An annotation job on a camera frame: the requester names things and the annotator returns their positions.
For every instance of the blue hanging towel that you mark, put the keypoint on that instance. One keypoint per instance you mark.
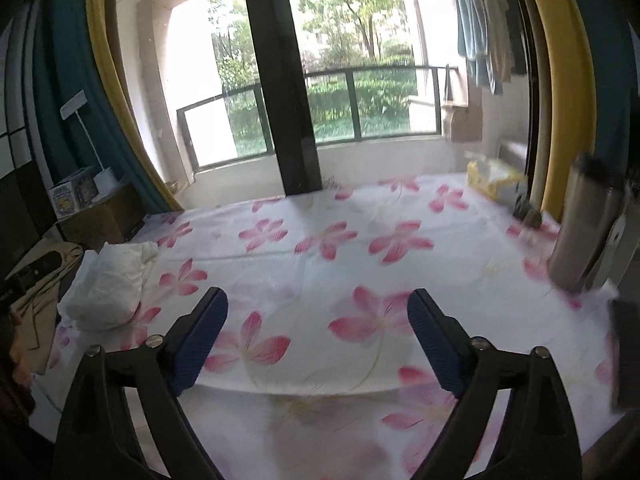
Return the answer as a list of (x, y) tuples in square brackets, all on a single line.
[(472, 25)]

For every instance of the steel thermos bottle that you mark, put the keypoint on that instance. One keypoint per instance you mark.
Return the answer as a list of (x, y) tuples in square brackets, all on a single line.
[(585, 230)]

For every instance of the brown cardboard nightstand box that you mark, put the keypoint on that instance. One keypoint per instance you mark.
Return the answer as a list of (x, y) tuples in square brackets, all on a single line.
[(105, 220)]

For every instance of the floral tablecloth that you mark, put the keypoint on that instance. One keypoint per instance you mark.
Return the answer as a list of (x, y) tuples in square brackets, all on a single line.
[(310, 270)]

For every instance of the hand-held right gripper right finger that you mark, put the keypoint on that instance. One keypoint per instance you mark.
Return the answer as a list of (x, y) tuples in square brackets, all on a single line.
[(432, 340)]

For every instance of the black cloth item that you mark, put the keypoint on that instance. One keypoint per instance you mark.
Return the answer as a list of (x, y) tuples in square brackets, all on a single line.
[(45, 266)]

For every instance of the black smartphone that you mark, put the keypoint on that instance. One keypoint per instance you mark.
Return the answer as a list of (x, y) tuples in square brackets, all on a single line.
[(625, 360)]

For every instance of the white desk lamp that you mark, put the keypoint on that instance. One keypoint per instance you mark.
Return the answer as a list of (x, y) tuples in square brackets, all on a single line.
[(105, 180)]

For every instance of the balcony cardboard box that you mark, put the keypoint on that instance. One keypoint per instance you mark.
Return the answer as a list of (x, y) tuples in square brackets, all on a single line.
[(465, 122)]

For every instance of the bundled white garment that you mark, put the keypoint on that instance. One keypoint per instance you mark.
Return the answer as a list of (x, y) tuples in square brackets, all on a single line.
[(105, 285)]

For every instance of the beige hanging garment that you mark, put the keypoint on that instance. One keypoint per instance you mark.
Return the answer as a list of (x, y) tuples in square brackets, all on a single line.
[(500, 30)]

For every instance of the yellow tissue box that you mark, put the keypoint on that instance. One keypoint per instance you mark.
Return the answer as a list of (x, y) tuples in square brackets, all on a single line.
[(492, 175)]

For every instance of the small printed box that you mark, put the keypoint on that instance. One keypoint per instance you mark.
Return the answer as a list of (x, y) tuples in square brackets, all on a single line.
[(65, 200)]

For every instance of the dark green hanging garment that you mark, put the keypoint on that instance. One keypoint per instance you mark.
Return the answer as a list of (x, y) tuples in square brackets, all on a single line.
[(517, 35)]

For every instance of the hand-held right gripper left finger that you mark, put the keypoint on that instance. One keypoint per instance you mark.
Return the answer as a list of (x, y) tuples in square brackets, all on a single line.
[(200, 340)]

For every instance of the beige cloth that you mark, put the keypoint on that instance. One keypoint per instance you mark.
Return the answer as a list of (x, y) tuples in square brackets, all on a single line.
[(40, 310)]

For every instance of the white air conditioner unit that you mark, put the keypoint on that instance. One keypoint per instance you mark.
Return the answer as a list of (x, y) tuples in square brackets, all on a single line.
[(512, 152)]

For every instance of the balcony railing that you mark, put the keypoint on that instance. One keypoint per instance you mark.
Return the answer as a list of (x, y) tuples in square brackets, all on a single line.
[(355, 105)]

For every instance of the yellow curtain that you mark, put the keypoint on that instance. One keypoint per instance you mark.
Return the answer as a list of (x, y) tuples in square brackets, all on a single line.
[(107, 60), (565, 85)]

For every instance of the dark window frame pillar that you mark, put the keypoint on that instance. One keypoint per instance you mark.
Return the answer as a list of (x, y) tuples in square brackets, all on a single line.
[(280, 85)]

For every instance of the blue curtain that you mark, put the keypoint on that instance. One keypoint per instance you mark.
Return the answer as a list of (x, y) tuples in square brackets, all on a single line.
[(65, 35), (607, 60)]

